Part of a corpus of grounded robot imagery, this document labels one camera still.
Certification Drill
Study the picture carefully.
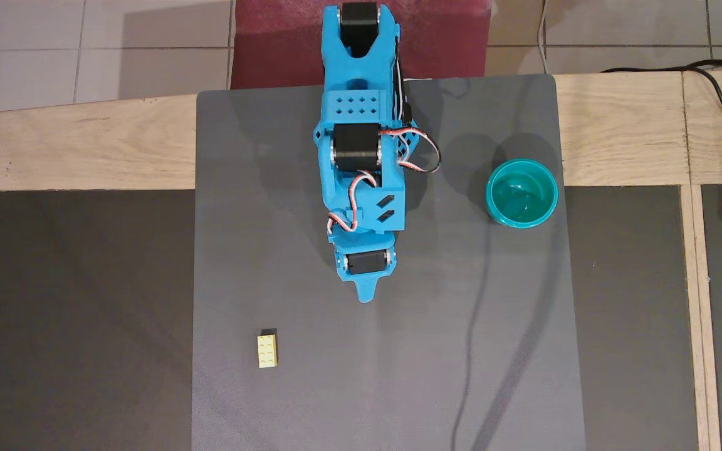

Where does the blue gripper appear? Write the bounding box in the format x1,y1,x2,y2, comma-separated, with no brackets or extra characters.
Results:
330,232,397,305

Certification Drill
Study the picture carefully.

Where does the cream lego brick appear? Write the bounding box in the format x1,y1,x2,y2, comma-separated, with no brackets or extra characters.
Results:
258,334,278,369

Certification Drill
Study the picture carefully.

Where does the gray table mat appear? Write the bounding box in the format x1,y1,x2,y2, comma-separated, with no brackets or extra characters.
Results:
192,74,587,451

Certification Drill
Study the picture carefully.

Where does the blue controller board holder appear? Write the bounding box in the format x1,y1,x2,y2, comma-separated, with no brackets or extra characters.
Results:
399,127,422,158

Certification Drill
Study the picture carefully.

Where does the green plastic cup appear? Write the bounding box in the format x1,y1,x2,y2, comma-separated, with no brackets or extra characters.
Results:
485,158,559,229

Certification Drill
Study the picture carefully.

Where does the maroon chair cover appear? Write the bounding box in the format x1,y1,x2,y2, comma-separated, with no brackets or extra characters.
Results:
231,0,492,90

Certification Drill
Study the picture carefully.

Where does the gripper servo wire loop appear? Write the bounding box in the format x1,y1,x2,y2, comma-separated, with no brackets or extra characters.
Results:
327,173,379,235

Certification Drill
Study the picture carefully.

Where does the forearm servo wire bundle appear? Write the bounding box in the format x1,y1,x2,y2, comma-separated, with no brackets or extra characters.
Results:
379,127,441,174

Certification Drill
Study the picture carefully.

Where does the upper arm servo wire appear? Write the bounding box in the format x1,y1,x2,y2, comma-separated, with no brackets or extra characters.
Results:
395,34,413,126

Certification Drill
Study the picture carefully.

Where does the white cable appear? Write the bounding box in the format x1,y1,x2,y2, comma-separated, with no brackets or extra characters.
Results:
536,0,550,75

